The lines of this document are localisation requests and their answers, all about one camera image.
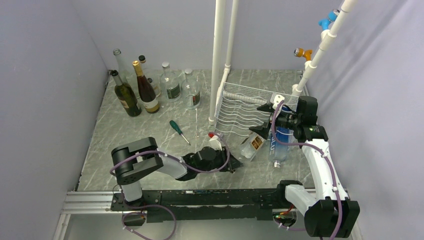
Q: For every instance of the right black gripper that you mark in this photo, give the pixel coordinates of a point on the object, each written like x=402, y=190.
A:
x=263, y=130

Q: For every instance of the blue labelled water bottle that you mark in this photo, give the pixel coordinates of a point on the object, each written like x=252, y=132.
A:
x=278, y=153

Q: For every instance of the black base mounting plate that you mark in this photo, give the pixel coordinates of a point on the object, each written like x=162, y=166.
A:
x=205, y=204

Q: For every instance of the dark bottle grey foil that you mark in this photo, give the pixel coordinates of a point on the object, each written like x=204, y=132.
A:
x=126, y=95

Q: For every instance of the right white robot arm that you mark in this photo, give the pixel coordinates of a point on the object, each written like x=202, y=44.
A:
x=330, y=212

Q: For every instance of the green handled screwdriver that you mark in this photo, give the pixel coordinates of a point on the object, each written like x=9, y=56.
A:
x=175, y=126

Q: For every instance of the clear bottle silver cap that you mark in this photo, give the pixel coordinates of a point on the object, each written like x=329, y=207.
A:
x=170, y=83

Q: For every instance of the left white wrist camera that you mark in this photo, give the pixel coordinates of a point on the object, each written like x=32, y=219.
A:
x=215, y=141

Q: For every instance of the dark bottle black cap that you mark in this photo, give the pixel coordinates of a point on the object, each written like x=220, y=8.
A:
x=250, y=146

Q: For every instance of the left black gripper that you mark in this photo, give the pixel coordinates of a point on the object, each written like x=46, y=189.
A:
x=233, y=164

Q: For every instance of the thick white vertical pipe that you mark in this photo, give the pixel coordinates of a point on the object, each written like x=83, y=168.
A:
x=220, y=6

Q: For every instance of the aluminium frame rail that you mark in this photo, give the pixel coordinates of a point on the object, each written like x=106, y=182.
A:
x=83, y=203

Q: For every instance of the orange pipe nozzle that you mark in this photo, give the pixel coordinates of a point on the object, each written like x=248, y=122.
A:
x=302, y=53

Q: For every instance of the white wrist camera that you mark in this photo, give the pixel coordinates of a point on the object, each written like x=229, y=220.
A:
x=215, y=141
x=276, y=99

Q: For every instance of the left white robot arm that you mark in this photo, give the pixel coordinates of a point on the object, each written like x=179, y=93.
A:
x=136, y=160

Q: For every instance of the white wire wine rack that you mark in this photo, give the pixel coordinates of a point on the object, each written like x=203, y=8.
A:
x=236, y=110

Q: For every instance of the dark bottle gold foil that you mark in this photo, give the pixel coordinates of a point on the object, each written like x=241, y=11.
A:
x=145, y=90

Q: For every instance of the clear bottle white label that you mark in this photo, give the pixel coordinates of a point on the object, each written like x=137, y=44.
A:
x=149, y=74

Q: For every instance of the blue pipe nozzle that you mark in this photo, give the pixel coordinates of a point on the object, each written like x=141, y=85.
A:
x=331, y=17

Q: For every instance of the clear bottle dark green label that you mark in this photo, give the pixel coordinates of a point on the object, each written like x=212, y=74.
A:
x=191, y=91

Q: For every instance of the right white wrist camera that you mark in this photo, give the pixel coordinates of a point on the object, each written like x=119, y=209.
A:
x=276, y=99

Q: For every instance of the slanted white pipe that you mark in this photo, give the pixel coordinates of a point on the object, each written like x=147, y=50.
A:
x=327, y=37

